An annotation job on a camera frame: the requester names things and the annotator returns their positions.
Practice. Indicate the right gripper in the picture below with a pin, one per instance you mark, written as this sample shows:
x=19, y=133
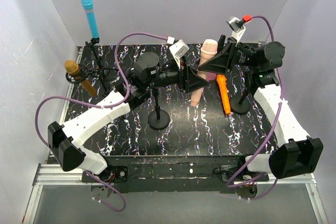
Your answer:
x=231, y=56

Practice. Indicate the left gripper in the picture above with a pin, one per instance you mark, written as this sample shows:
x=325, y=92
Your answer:
x=185, y=78

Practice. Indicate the pink microphone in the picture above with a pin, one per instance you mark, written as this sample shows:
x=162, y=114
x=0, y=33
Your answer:
x=208, y=51

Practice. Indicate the orange microphone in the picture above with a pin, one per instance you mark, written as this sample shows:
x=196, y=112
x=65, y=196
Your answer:
x=221, y=81

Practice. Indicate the black round-base mic stand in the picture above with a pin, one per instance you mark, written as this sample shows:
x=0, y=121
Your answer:
x=158, y=119

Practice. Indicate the black tripod mic stand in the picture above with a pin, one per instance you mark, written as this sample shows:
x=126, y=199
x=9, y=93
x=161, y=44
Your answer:
x=98, y=66

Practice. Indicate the shock-mount tripod mic stand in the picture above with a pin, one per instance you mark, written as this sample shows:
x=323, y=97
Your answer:
x=89, y=72

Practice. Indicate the gold microphone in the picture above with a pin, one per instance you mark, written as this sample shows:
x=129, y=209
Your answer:
x=74, y=74

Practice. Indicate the blue microphone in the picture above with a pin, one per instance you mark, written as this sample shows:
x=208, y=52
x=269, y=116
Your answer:
x=88, y=8

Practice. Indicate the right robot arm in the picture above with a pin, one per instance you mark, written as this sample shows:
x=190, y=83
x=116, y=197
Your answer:
x=297, y=153

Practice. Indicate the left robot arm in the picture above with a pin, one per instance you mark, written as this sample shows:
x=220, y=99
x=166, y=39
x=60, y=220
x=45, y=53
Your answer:
x=66, y=141

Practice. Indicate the pink metronome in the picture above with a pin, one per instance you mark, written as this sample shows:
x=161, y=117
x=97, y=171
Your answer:
x=211, y=76

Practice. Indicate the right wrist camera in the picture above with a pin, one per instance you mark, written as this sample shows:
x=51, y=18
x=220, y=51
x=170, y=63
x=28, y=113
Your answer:
x=238, y=26

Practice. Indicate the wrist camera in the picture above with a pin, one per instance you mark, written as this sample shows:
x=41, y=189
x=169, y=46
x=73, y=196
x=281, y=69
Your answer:
x=238, y=26
x=178, y=49

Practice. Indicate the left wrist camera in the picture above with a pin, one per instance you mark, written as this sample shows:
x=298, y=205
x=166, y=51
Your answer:
x=178, y=49

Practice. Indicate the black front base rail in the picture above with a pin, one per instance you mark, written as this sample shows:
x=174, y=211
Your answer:
x=169, y=173

